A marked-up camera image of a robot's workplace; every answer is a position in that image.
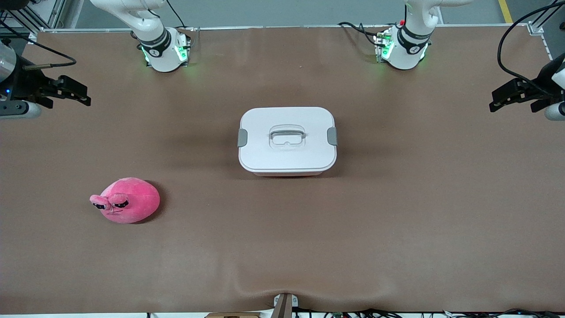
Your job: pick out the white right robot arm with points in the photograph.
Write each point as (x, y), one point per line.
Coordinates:
(163, 57)

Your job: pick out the white box lid grey latches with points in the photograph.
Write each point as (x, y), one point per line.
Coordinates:
(287, 154)

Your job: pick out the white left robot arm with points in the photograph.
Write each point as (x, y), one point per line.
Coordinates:
(406, 48)

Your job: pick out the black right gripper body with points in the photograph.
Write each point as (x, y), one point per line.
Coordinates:
(27, 84)

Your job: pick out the pink plush toy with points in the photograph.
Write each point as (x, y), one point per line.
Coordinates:
(132, 203)

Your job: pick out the metal table edge rail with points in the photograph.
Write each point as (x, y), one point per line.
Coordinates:
(287, 26)

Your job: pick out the aluminium frame profile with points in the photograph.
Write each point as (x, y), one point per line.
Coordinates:
(48, 13)
(540, 20)

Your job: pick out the pink plastic box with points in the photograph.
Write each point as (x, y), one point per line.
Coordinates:
(287, 174)

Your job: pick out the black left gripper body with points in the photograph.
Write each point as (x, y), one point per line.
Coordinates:
(539, 86)

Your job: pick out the metal table clamp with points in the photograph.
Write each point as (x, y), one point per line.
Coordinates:
(284, 307)

